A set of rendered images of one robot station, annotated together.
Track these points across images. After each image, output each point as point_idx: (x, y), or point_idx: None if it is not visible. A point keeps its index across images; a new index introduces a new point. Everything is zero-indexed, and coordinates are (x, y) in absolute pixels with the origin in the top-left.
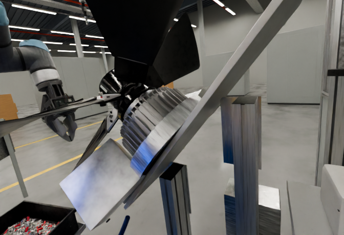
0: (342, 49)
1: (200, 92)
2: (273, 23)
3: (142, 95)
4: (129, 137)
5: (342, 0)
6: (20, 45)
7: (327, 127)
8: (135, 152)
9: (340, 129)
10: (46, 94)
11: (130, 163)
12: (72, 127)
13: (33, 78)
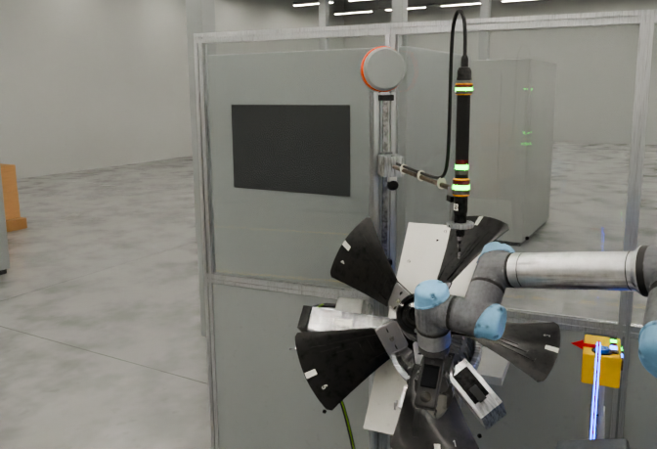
0: (384, 246)
1: (363, 306)
2: None
3: None
4: (470, 344)
5: (377, 209)
6: (449, 291)
7: (374, 307)
8: (480, 348)
9: (383, 306)
10: (440, 357)
11: (476, 362)
12: None
13: (450, 336)
